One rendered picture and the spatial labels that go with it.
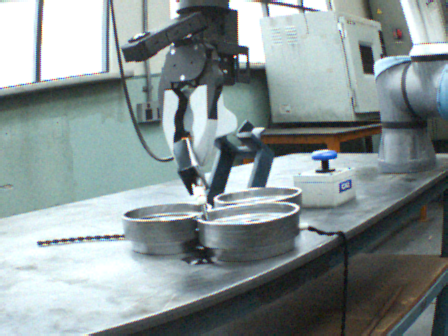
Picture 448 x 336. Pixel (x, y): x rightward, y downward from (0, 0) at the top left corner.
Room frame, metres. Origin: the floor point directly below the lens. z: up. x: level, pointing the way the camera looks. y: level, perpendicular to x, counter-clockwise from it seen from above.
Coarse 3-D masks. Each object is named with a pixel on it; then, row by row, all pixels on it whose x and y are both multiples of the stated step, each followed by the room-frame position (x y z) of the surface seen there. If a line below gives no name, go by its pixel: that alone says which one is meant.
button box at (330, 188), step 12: (336, 168) 0.85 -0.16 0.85; (348, 168) 0.83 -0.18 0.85; (300, 180) 0.82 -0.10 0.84; (312, 180) 0.80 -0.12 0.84; (324, 180) 0.79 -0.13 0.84; (336, 180) 0.79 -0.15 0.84; (348, 180) 0.81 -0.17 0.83; (312, 192) 0.81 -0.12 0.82; (324, 192) 0.79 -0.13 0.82; (336, 192) 0.79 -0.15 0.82; (348, 192) 0.81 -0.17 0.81; (312, 204) 0.81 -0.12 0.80; (324, 204) 0.79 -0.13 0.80; (336, 204) 0.79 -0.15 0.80
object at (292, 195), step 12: (228, 192) 0.76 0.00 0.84; (240, 192) 0.76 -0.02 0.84; (252, 192) 0.77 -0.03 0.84; (264, 192) 0.77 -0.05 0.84; (276, 192) 0.76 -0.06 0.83; (288, 192) 0.75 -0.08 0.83; (300, 192) 0.70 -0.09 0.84; (216, 204) 0.70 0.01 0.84; (228, 204) 0.68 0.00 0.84; (240, 204) 0.67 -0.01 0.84; (300, 204) 0.70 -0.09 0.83
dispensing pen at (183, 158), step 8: (184, 136) 0.72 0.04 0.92; (176, 144) 0.69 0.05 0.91; (184, 144) 0.69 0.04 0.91; (176, 152) 0.68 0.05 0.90; (184, 152) 0.68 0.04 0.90; (176, 160) 0.67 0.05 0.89; (184, 160) 0.67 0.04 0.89; (184, 168) 0.66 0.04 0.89; (192, 168) 0.66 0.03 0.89; (184, 176) 0.66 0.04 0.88; (192, 176) 0.66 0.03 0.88; (184, 184) 0.67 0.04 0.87; (192, 184) 0.66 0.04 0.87; (200, 184) 0.65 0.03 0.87; (192, 192) 0.68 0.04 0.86; (200, 192) 0.65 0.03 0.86; (200, 200) 0.64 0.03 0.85; (208, 216) 0.62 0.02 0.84
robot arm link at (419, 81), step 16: (416, 0) 0.90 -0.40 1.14; (432, 0) 0.90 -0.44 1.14; (416, 16) 0.91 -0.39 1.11; (432, 16) 0.90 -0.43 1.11; (416, 32) 0.92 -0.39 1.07; (432, 32) 0.90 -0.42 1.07; (416, 48) 0.93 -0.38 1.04; (432, 48) 0.90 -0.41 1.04; (416, 64) 0.93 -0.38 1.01; (432, 64) 0.90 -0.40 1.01; (416, 80) 0.95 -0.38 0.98; (432, 80) 0.90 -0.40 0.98; (416, 96) 0.96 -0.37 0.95; (432, 96) 0.91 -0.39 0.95; (416, 112) 0.99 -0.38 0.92; (432, 112) 0.94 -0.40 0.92
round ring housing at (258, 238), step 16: (224, 208) 0.65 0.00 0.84; (240, 208) 0.66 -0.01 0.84; (256, 208) 0.66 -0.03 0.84; (272, 208) 0.65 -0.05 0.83; (288, 208) 0.63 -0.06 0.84; (208, 224) 0.58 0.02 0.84; (224, 224) 0.57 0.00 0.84; (240, 224) 0.56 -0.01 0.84; (256, 224) 0.56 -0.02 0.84; (272, 224) 0.56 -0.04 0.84; (288, 224) 0.57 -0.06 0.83; (208, 240) 0.58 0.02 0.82; (224, 240) 0.57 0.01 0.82; (240, 240) 0.56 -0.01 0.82; (256, 240) 0.56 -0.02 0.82; (272, 240) 0.56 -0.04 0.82; (288, 240) 0.58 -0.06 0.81; (224, 256) 0.57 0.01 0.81; (240, 256) 0.57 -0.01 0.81; (256, 256) 0.57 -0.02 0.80; (272, 256) 0.57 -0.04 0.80
